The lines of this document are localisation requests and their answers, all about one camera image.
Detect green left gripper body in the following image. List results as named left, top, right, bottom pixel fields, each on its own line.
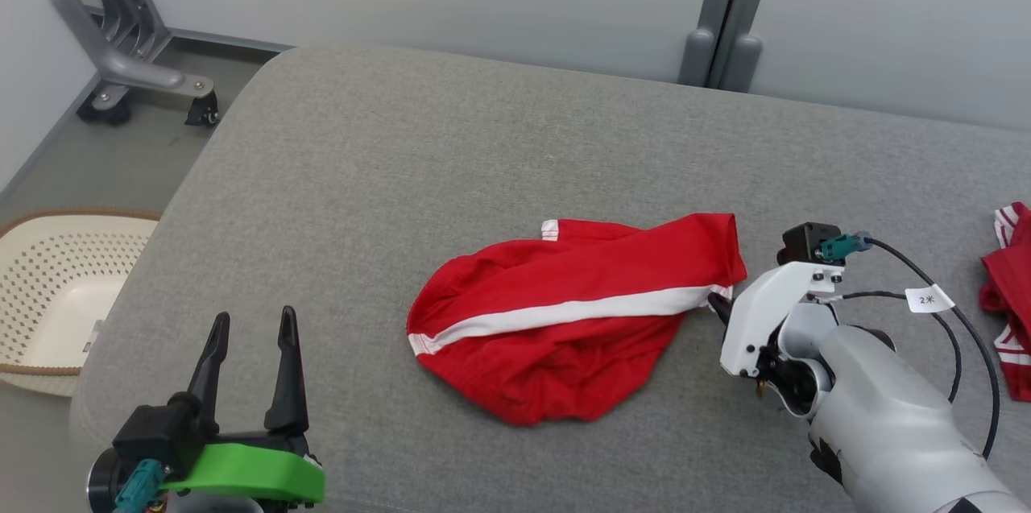
left=164, top=415, right=327, bottom=508

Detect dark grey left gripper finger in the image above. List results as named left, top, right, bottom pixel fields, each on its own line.
left=186, top=312, right=232, bottom=436
left=264, top=305, right=310, bottom=435

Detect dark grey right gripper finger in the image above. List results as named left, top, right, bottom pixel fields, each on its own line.
left=706, top=292, right=735, bottom=329

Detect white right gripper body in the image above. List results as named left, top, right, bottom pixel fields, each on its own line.
left=718, top=260, right=846, bottom=379

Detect red shorts with white stripe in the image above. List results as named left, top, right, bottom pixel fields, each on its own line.
left=407, top=212, right=748, bottom=427

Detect red jersey with white sleeves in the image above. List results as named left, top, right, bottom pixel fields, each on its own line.
left=979, top=202, right=1031, bottom=403

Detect cream perforated laundry basket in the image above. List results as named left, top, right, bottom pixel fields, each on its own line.
left=0, top=209, right=162, bottom=399

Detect grey partition foot with casters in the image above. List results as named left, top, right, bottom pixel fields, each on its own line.
left=23, top=0, right=220, bottom=127

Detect teal right camera cable plug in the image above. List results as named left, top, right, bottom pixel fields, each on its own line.
left=820, top=231, right=874, bottom=263

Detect teal camera cable plug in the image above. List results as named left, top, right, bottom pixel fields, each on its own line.
left=820, top=231, right=874, bottom=263
left=114, top=458, right=168, bottom=513

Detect teal left camera cable plug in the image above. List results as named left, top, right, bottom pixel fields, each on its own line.
left=114, top=458, right=168, bottom=513

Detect thin black right gripper cable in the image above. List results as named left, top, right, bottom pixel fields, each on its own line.
left=830, top=290, right=964, bottom=403

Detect black right camera cable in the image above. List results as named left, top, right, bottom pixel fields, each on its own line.
left=866, top=235, right=1002, bottom=461

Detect white paper cable label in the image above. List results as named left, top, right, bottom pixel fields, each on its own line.
left=905, top=284, right=956, bottom=314

